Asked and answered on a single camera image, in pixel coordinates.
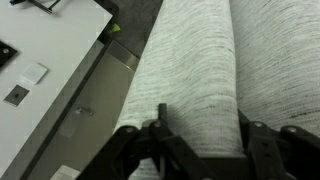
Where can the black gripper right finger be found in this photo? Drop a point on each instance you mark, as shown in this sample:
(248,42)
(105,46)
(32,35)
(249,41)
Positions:
(290,153)

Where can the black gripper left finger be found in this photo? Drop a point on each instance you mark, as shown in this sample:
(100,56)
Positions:
(121,156)

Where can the grey woven curtain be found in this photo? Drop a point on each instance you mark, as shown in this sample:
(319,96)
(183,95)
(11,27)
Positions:
(209,59)

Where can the grey metal cabinet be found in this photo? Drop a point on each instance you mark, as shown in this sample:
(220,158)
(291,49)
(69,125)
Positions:
(62,136)

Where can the green small object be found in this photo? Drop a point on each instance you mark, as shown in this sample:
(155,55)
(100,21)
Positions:
(114,28)

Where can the white table top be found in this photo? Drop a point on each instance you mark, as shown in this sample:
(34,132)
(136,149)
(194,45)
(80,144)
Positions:
(59,41)

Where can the white square pad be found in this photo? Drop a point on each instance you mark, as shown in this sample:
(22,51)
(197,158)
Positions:
(34,73)

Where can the grey metal square plate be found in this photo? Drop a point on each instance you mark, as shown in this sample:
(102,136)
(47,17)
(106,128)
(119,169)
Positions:
(16,95)

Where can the black corner plate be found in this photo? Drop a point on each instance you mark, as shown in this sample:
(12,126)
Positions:
(6,53)

